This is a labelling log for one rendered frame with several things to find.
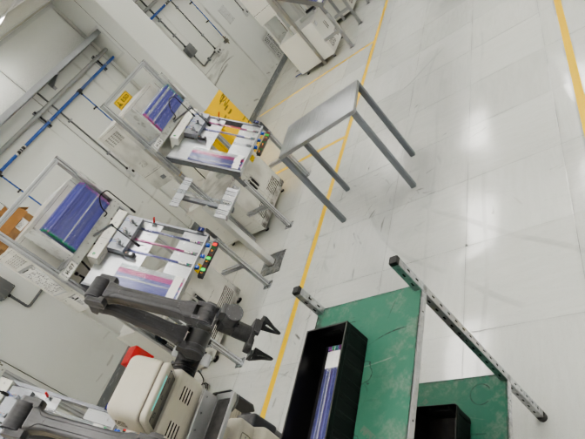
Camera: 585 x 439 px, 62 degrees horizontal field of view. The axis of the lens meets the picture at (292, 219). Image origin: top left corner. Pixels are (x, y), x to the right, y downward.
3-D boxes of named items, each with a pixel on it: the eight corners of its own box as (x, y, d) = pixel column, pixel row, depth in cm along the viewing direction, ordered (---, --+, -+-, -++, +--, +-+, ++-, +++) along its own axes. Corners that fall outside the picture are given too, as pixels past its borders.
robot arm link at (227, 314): (205, 304, 162) (194, 327, 156) (212, 287, 153) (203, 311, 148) (237, 318, 163) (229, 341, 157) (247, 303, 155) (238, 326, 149)
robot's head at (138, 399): (113, 428, 161) (101, 410, 150) (141, 370, 175) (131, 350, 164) (153, 439, 159) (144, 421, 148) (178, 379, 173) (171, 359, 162)
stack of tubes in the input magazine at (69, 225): (110, 202, 381) (82, 179, 370) (75, 252, 348) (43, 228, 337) (103, 207, 389) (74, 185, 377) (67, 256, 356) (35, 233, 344)
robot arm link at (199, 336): (187, 338, 180) (181, 351, 176) (188, 325, 172) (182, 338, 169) (211, 346, 180) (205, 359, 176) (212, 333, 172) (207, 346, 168)
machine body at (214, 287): (245, 293, 435) (195, 253, 408) (218, 365, 390) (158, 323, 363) (202, 307, 476) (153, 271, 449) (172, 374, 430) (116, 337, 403)
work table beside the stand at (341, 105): (416, 186, 365) (353, 109, 331) (341, 223, 403) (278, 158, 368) (414, 151, 398) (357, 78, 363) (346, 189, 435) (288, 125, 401)
